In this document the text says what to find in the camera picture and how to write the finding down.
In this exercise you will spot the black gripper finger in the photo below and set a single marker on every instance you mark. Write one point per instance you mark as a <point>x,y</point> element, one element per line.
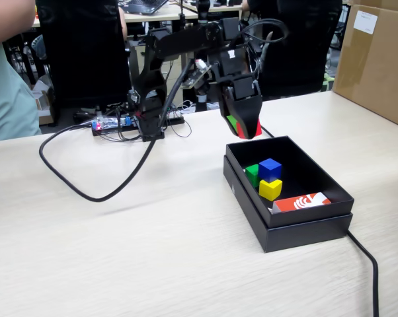
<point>231,122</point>
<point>248,112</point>

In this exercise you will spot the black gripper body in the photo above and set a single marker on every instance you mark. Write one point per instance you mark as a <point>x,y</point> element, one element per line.
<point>232,66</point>

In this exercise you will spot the red wooden cube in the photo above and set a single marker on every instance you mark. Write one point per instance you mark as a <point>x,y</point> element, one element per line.
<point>258,129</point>

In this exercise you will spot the green wooden cube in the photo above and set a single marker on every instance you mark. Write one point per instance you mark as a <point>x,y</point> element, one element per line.
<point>252,175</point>

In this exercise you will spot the blue wooden cube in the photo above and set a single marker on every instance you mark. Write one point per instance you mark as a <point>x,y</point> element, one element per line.
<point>270,170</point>

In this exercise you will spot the yellow wooden cube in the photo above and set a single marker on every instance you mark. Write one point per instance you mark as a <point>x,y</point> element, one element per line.
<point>270,190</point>

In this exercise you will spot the bare person forearm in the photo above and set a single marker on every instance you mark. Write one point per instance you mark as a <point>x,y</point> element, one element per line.
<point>7,20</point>

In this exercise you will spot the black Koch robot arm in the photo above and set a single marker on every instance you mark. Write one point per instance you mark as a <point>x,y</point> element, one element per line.
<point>172,38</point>

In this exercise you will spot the black cardboard box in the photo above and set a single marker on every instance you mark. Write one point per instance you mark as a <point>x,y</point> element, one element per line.
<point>304,158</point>

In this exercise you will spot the large brown cardboard box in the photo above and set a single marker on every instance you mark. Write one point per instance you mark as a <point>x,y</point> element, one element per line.
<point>377,66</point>

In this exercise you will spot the open carton with white box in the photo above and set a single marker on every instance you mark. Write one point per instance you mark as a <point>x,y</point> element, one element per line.
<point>45,99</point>

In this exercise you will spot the black jointed pole white bands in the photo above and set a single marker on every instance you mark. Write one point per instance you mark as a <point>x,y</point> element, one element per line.
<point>203,13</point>

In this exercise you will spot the beige drawer cabinet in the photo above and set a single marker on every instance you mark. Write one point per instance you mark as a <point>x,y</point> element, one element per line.
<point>171,71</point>

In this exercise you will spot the black office chair with armrest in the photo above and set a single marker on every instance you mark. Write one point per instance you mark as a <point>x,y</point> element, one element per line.
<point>304,49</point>

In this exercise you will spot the light wooden office desk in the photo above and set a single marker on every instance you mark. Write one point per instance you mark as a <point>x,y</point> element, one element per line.
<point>166,14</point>

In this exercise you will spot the orange white card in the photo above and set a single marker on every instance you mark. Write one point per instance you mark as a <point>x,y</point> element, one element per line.
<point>301,202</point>

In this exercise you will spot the black laptop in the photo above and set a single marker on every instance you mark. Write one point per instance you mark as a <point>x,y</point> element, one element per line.
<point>143,6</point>

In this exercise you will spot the blue motor controller board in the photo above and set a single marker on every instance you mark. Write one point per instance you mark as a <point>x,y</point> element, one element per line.
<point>109,123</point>

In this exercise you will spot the white shipping label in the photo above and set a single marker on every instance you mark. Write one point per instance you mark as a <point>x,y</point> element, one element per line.
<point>366,21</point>

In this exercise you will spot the black mesh office chair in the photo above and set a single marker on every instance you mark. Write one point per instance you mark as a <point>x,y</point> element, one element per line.
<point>83,49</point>

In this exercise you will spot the person torso in teal shirt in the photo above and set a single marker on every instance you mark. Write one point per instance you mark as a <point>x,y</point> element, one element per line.
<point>7,99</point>

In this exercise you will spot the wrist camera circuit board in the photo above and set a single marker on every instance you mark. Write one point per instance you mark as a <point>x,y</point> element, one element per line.
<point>195,76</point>

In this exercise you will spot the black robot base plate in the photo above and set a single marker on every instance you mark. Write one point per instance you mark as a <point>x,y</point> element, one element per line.
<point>176,120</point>

